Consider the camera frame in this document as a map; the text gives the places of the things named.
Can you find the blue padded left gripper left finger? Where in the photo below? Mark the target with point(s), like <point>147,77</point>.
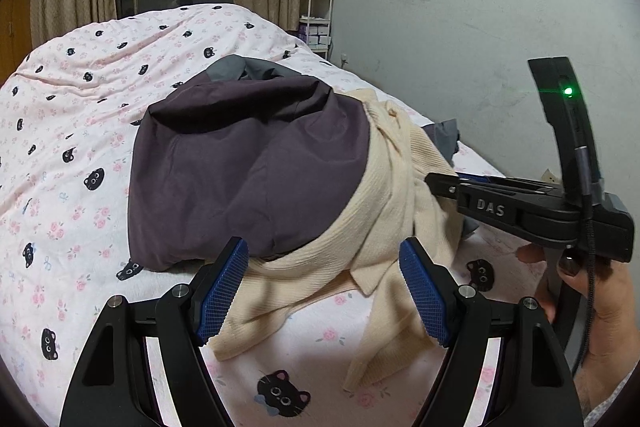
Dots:
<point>217,288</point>

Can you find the wooden wardrobe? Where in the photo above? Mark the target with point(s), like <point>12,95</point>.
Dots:
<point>16,39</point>

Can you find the dark purple grey jacket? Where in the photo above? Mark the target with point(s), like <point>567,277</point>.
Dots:
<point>246,149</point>

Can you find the white wire shelf rack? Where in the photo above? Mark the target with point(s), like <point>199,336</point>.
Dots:
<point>315,25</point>

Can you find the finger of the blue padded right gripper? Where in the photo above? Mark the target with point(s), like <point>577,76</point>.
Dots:
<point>443,185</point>
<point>472,178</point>

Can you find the person's right hand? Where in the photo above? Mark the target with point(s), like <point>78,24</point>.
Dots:
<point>613,346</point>

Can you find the pink cat-print bed sheet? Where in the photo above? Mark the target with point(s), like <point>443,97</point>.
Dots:
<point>69,115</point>

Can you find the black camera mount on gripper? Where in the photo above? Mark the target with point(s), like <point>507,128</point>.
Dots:
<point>566,112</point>

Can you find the cream ribbed knit sweater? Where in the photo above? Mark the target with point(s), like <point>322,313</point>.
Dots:
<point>359,251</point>

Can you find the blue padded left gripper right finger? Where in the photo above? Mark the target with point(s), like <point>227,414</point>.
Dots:
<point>427,284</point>

